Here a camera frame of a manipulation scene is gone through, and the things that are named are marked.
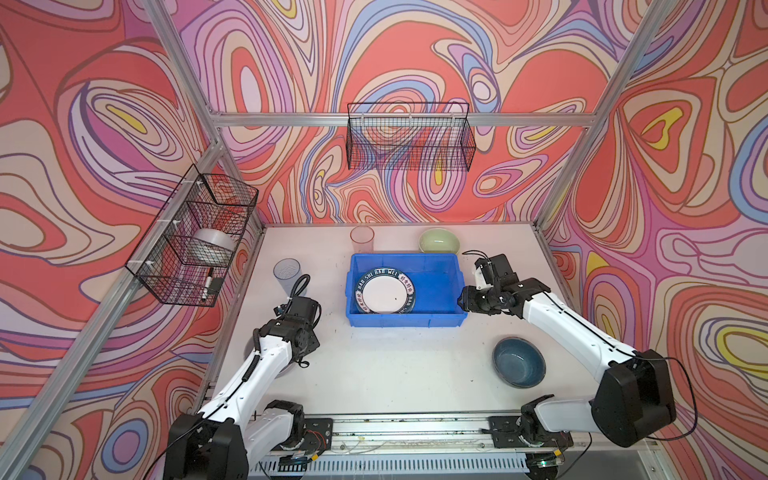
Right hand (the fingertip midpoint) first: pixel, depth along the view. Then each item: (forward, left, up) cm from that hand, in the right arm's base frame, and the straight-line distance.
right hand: (467, 308), depth 85 cm
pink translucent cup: (+25, +31, +4) cm, 40 cm away
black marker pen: (-1, +67, +16) cm, 69 cm away
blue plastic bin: (+14, +6, -7) cm, 17 cm away
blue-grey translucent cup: (+15, +54, +1) cm, 56 cm away
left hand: (-7, +47, -5) cm, 47 cm away
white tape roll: (+6, +65, +23) cm, 70 cm away
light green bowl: (+32, +3, -6) cm, 32 cm away
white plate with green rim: (+11, +24, -6) cm, 27 cm away
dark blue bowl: (-13, -14, -9) cm, 21 cm away
